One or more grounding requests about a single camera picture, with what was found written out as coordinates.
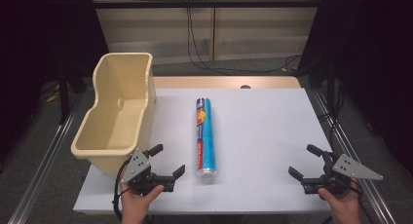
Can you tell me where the person's right hand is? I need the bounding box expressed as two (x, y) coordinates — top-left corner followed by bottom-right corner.
(318, 179), (362, 224)

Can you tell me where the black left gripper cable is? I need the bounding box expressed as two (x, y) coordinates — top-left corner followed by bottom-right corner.
(112, 158), (131, 222)

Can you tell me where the person's left hand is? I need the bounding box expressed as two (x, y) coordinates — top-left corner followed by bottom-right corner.
(120, 183), (166, 224)

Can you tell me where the dark curtain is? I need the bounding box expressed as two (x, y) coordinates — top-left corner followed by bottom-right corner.
(296, 0), (413, 178)
(0, 0), (110, 165)

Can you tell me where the cream plastic bin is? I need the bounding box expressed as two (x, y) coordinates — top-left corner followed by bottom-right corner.
(70, 52), (158, 176)

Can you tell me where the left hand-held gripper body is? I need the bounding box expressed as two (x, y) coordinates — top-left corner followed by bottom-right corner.
(120, 148), (176, 197)

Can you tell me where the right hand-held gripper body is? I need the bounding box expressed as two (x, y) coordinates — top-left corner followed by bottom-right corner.
(300, 151), (385, 196)

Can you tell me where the metal floor rail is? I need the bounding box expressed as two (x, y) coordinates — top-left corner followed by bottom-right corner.
(7, 109), (80, 224)
(312, 90), (397, 224)

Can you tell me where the blue plastic wrap roll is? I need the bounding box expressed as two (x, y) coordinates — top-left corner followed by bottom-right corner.
(195, 97), (218, 183)

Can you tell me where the black metal stand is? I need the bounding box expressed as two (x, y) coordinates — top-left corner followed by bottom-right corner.
(57, 62), (71, 125)

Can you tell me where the black wall cable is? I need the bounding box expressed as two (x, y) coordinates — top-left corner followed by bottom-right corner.
(185, 0), (304, 75)

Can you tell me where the black horizontal bar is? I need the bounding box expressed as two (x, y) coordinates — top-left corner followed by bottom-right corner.
(92, 0), (323, 10)

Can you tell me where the white table mat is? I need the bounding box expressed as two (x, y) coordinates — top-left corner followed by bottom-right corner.
(72, 87), (333, 215)

